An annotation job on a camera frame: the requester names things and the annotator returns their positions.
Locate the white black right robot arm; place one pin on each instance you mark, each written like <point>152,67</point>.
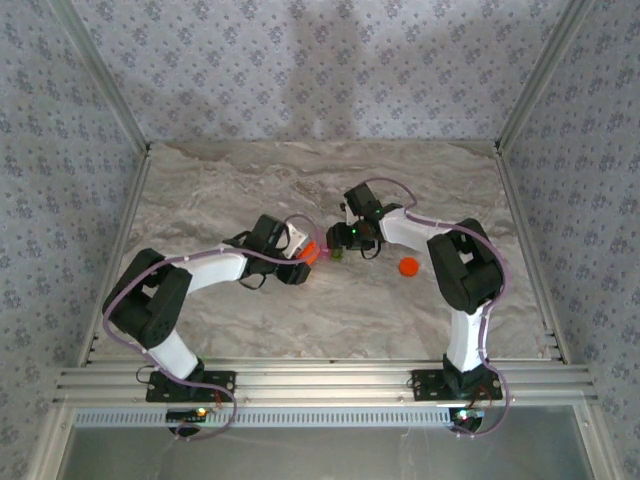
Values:
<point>465,340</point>

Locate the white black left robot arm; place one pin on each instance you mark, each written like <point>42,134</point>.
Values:
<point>220,267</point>

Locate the pink green pill organizer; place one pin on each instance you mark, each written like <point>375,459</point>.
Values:
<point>337,254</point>

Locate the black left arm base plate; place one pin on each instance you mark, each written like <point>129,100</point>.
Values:
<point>155,392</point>

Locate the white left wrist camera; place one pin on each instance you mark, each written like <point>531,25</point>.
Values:
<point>299,235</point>

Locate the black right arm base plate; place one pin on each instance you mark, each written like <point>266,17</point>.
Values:
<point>425,392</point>

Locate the aluminium corner post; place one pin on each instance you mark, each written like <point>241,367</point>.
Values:
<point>540,75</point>
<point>105,75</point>

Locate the grey metal sheet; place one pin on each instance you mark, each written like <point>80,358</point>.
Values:
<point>325,455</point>

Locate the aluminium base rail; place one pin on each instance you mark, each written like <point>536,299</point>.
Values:
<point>325,380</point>

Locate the orange pill bottle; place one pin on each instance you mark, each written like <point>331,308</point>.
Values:
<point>307,252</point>

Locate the small circuit board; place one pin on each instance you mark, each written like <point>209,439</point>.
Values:
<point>185,414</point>
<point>470,415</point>

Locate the aluminium side rail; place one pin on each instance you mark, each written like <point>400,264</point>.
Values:
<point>515,200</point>
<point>132,200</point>

